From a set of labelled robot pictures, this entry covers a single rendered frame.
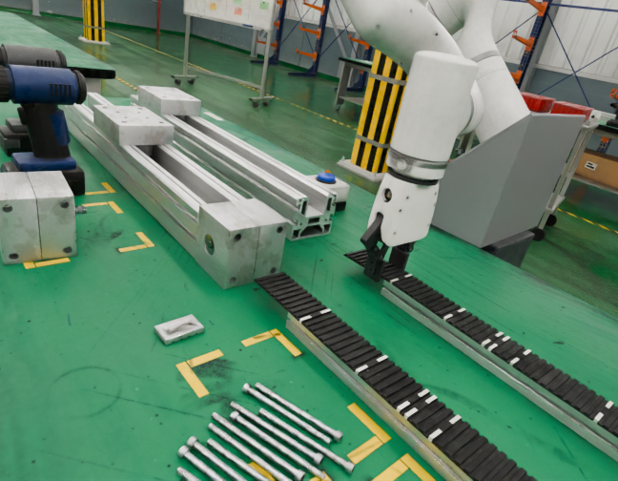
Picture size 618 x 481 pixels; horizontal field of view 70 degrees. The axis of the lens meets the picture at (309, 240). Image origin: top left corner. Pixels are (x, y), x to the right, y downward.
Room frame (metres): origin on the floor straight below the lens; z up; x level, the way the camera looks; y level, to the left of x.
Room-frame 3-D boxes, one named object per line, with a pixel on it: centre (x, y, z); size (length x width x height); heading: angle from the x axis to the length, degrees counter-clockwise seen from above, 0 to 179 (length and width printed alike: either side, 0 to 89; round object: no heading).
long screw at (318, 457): (0.31, 0.00, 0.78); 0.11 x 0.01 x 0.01; 64
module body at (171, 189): (0.92, 0.41, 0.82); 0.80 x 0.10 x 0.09; 44
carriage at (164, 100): (1.23, 0.45, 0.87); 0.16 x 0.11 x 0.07; 44
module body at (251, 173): (1.05, 0.28, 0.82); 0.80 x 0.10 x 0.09; 44
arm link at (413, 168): (0.63, -0.13, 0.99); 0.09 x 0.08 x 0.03; 134
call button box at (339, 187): (0.94, 0.00, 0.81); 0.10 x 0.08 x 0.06; 134
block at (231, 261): (0.61, 0.09, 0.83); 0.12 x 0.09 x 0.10; 134
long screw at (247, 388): (0.33, -0.01, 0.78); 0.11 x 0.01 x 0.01; 64
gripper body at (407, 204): (0.64, -0.13, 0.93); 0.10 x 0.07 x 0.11; 134
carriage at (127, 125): (0.92, 0.41, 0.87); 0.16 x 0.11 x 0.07; 44
